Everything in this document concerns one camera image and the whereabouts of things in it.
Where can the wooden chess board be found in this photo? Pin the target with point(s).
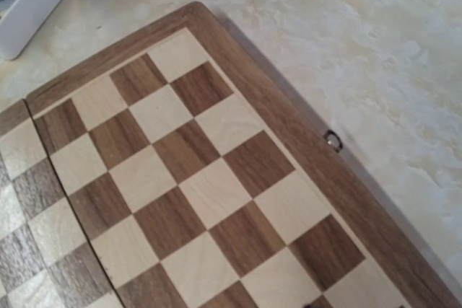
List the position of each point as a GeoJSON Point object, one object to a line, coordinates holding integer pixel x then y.
{"type": "Point", "coordinates": [168, 170]}

